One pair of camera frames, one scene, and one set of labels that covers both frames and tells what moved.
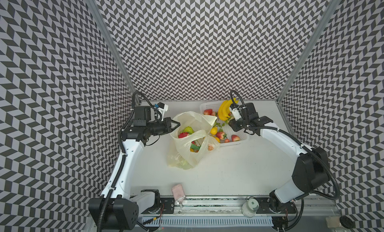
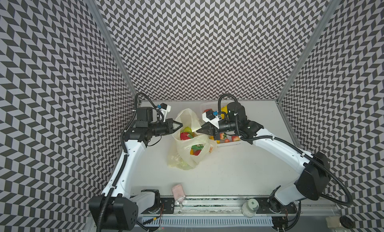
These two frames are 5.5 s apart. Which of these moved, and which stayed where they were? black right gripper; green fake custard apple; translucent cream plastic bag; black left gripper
Moved: black right gripper
Stayed: black left gripper; green fake custard apple; translucent cream plastic bag
